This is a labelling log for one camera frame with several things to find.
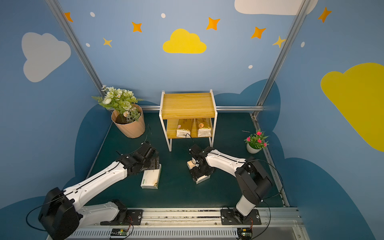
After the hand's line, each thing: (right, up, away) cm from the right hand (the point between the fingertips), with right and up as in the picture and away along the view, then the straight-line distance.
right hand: (202, 173), depth 88 cm
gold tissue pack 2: (+1, +27, -6) cm, 28 cm away
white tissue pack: (-30, -2, -4) cm, 30 cm away
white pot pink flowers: (+33, +18, +2) cm, 38 cm away
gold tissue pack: (-11, +27, -5) cm, 30 cm away
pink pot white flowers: (-48, +34, +8) cm, 60 cm away
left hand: (-29, +9, -4) cm, 30 cm away
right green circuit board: (+20, -25, -15) cm, 36 cm away
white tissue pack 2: (-6, +8, -8) cm, 12 cm away
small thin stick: (+34, +25, +23) cm, 48 cm away
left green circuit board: (-42, -24, -16) cm, 51 cm away
